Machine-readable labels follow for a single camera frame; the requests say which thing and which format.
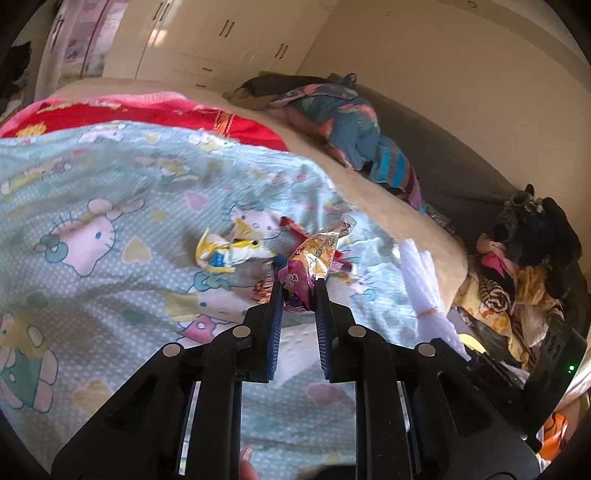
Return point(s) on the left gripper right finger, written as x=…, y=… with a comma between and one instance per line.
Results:
x=419, y=414

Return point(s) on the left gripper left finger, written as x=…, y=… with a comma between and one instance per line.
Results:
x=178, y=416

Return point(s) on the purple gold snack wrapper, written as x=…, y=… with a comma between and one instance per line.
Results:
x=300, y=293

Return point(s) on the yellow white snack wrapper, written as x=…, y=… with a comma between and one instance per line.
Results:
x=217, y=254

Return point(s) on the yellow rim black trash bin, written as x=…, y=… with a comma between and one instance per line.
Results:
x=472, y=343

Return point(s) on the person's thumb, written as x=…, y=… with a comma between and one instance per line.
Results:
x=246, y=469

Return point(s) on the orange floral laundry basket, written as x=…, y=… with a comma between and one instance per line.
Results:
x=554, y=432

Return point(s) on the white knitted cloth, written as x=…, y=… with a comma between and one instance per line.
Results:
x=421, y=283

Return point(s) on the clothes pile on stool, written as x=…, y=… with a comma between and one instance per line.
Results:
x=524, y=275

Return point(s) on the beige plush bed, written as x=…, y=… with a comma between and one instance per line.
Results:
x=396, y=217

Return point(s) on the red snack wrapper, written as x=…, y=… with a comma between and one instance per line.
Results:
x=304, y=233

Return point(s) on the small dark candy wrapper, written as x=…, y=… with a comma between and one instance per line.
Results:
x=263, y=289

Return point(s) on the light blue cartoon quilt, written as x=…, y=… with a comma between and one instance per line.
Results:
x=99, y=226

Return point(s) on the striped colourful blanket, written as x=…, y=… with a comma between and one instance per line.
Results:
x=393, y=171

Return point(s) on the blue floral bundled quilt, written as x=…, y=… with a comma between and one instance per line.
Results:
x=346, y=121

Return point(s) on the red pink blanket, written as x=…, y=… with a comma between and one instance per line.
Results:
x=161, y=108

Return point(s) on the dark brown garment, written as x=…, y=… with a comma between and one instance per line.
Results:
x=257, y=93

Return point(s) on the cream glossy wardrobe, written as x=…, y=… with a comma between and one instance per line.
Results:
x=214, y=45

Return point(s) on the pink curtained door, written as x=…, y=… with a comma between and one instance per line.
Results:
x=79, y=41

